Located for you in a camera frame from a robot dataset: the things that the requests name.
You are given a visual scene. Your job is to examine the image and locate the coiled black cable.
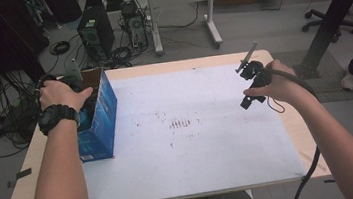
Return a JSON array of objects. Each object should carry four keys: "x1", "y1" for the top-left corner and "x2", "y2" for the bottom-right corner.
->
[{"x1": 47, "y1": 39, "x2": 73, "y2": 58}]

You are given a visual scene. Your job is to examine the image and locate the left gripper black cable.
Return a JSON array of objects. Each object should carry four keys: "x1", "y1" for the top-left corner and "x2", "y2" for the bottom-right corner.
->
[{"x1": 31, "y1": 67, "x2": 113, "y2": 199}]

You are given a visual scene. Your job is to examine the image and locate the thin black cord loop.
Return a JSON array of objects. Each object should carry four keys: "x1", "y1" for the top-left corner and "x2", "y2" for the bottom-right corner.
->
[{"x1": 266, "y1": 95, "x2": 286, "y2": 116}]

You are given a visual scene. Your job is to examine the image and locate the black wristwatch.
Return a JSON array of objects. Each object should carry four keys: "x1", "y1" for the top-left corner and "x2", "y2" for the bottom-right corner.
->
[{"x1": 35, "y1": 101, "x2": 83, "y2": 137}]

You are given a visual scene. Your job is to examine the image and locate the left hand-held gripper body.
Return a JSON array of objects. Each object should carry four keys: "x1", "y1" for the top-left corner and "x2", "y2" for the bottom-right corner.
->
[{"x1": 58, "y1": 57, "x2": 86, "y2": 94}]

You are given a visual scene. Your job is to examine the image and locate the white table sheet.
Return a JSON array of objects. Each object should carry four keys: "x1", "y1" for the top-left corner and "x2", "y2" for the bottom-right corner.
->
[{"x1": 71, "y1": 56, "x2": 309, "y2": 199}]

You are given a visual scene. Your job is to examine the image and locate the black computer tower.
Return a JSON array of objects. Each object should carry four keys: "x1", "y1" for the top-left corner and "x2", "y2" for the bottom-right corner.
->
[{"x1": 74, "y1": 3, "x2": 117, "y2": 63}]

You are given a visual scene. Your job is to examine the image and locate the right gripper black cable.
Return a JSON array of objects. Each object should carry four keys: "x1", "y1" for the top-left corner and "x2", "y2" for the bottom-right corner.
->
[{"x1": 263, "y1": 63, "x2": 331, "y2": 199}]

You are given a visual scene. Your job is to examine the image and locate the person's left hand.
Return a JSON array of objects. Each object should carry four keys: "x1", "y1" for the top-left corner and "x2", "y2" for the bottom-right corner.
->
[{"x1": 37, "y1": 75, "x2": 97, "y2": 117}]

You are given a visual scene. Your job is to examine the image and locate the black office chair base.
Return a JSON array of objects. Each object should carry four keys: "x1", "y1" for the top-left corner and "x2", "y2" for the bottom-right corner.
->
[{"x1": 299, "y1": 4, "x2": 353, "y2": 48}]

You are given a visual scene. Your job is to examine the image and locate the person's right hand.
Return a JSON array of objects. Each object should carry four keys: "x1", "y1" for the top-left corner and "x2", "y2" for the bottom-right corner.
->
[{"x1": 240, "y1": 55, "x2": 314, "y2": 113}]

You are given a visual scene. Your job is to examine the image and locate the grey floor mat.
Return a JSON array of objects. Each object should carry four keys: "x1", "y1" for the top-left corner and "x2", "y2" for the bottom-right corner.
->
[{"x1": 273, "y1": 43, "x2": 353, "y2": 109}]

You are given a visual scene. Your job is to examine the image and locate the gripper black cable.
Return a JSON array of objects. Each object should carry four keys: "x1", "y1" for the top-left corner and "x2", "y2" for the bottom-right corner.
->
[
  {"x1": 31, "y1": 67, "x2": 113, "y2": 199},
  {"x1": 263, "y1": 63, "x2": 331, "y2": 199}
]

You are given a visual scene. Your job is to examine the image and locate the blue cardboard box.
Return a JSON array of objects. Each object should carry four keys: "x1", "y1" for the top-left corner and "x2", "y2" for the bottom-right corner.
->
[{"x1": 70, "y1": 65, "x2": 125, "y2": 164}]

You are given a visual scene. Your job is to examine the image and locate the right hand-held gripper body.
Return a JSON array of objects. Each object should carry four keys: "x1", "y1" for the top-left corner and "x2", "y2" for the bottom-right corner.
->
[{"x1": 231, "y1": 39, "x2": 272, "y2": 91}]

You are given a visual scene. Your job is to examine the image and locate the open computer case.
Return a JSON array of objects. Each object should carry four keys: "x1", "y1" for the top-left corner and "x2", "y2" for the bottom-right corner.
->
[{"x1": 119, "y1": 0, "x2": 149, "y2": 51}]

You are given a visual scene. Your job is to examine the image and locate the bundle of black floor cables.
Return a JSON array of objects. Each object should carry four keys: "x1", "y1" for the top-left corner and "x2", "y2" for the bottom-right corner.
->
[{"x1": 0, "y1": 66, "x2": 49, "y2": 159}]

